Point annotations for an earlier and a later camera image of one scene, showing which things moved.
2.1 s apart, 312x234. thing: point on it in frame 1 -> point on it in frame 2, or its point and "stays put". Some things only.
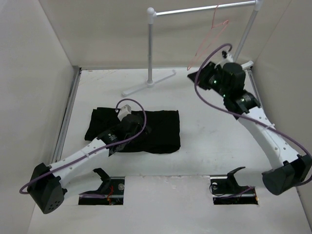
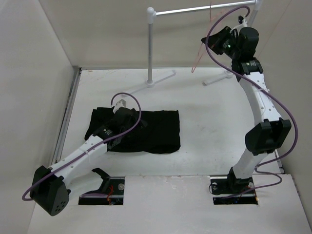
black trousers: x=162 y=135 stays put
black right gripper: x=205 y=72 -> x=215 y=41
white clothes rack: x=151 y=13 stays put
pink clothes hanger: x=224 y=22 -> x=194 y=62
